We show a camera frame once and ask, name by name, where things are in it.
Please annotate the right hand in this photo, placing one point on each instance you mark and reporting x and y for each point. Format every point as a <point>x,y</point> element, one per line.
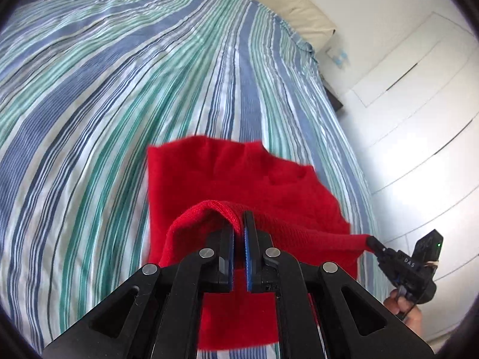
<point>413,317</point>

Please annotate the red knit sweater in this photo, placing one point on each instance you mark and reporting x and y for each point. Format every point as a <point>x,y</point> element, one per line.
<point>199,185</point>

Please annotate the wall socket panel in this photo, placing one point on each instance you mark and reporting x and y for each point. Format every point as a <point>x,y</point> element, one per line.
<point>338,56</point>

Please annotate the dark nightstand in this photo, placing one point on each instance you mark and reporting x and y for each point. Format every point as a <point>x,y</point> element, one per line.
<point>332,97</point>

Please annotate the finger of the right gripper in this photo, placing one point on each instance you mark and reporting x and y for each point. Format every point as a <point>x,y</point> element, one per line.
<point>376,247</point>

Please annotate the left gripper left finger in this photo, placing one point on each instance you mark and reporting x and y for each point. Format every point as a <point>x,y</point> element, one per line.
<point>155,313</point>

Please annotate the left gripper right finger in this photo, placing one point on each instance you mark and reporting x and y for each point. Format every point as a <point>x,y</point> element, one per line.
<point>321,311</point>

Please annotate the white wardrobe doors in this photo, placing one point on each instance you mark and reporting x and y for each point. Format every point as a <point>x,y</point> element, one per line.
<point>413,122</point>

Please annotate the striped blue green bedspread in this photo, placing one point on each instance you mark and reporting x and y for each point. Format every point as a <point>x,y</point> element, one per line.
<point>88,85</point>

